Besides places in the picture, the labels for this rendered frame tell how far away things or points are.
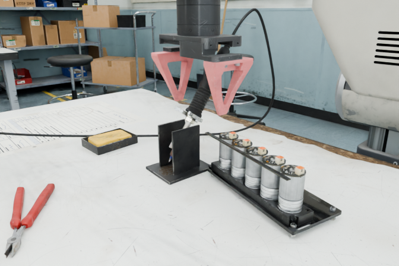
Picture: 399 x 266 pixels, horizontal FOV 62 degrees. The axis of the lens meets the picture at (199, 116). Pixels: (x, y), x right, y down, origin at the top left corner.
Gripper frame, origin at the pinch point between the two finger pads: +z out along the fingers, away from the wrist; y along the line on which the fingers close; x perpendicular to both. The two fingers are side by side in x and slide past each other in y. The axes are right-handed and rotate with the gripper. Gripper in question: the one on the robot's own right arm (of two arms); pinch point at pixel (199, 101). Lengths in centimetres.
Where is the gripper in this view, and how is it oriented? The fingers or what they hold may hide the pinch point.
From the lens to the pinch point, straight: 47.0
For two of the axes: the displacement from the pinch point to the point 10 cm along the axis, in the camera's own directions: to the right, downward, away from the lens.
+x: 7.8, -1.9, 6.0
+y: 6.3, 2.3, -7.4
